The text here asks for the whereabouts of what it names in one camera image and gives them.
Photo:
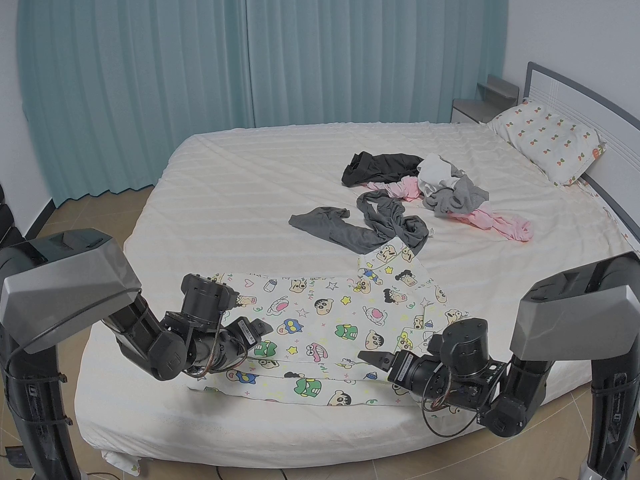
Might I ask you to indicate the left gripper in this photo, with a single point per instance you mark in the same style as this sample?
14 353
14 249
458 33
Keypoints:
230 348

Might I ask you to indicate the white printed pillow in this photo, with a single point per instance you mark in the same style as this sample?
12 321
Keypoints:
547 140

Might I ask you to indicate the dark grey garment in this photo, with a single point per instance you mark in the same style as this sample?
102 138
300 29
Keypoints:
350 235

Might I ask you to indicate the white printed pyjama top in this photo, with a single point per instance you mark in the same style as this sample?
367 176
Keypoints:
325 318

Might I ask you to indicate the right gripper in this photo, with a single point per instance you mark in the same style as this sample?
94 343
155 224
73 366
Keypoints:
415 370

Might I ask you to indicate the pink garment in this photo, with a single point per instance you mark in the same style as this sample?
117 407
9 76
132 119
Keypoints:
510 228

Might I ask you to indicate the blue-green curtain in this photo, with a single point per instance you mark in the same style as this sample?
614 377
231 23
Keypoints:
130 78
375 43

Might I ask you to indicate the black power adapter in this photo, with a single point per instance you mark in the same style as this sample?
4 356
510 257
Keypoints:
16 457

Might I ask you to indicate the bed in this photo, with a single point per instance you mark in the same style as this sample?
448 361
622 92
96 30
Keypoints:
250 178

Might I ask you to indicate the grey bedside table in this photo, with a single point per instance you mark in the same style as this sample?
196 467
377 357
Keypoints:
472 109

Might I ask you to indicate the black garment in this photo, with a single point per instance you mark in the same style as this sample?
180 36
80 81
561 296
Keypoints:
385 165

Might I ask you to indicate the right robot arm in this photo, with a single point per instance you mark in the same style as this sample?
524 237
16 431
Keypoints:
575 308

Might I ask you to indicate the white garment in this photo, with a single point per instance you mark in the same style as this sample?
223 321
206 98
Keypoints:
437 173

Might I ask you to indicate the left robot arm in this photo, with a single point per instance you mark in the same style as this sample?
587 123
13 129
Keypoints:
65 278

